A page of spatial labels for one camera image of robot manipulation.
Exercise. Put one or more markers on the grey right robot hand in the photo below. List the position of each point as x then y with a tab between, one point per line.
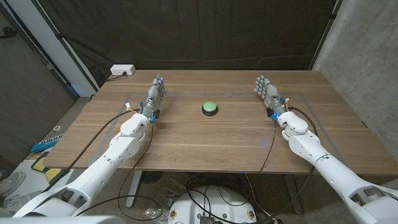
270	93

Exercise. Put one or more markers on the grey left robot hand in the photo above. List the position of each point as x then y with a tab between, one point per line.
153	96

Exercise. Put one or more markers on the green button with black base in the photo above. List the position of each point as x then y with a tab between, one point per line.
210	106

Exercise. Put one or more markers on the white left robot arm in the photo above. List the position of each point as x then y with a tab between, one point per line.
102	168

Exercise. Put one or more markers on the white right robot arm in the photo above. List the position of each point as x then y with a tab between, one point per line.
329	171

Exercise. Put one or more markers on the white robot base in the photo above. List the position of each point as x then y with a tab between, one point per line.
214	208

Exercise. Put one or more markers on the white power strip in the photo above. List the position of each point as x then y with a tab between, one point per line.
122	69

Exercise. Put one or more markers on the black backdrop curtain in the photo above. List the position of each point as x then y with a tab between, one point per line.
202	31

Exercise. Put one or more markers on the black backdrop stand pole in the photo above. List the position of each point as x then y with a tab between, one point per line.
326	29
62	40

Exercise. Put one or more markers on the grey table leg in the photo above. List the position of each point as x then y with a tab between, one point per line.
133	186
293	196

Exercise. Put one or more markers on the clear plastic bag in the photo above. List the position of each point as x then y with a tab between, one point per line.
164	196

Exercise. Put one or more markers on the white floor mat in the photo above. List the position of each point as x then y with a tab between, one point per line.
28	177

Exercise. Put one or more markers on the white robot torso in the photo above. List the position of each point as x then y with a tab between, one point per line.
62	221

